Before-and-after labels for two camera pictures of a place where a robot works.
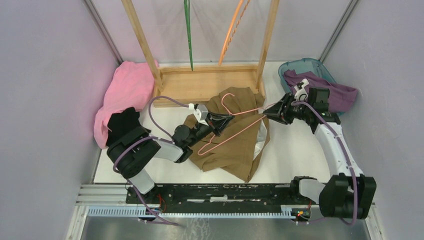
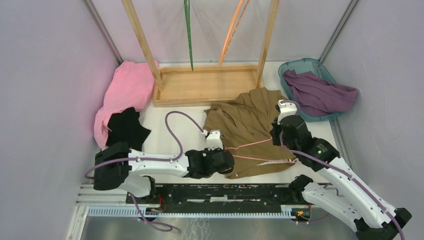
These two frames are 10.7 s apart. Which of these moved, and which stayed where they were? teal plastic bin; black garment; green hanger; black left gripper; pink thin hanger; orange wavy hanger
Moved: pink thin hanger; black left gripper
Stayed: green hanger; orange wavy hanger; black garment; teal plastic bin
